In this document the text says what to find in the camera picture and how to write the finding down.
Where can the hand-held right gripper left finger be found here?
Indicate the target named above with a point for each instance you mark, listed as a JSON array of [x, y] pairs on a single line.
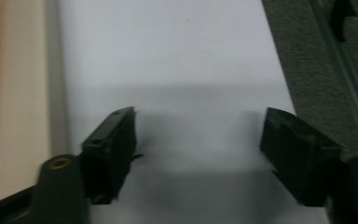
[[108, 155]]

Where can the black stand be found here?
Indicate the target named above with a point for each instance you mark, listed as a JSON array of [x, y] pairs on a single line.
[[340, 18]]

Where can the wooden picture frame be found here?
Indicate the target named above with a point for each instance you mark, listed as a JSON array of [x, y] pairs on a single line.
[[24, 77]]

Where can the white table mat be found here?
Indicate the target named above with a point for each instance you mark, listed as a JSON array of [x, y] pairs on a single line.
[[174, 56]]

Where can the metal floor rail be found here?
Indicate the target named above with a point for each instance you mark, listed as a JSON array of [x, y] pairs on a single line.
[[354, 93]]

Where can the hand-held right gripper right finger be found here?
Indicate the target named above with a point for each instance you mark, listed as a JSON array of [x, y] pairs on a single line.
[[298, 155]]

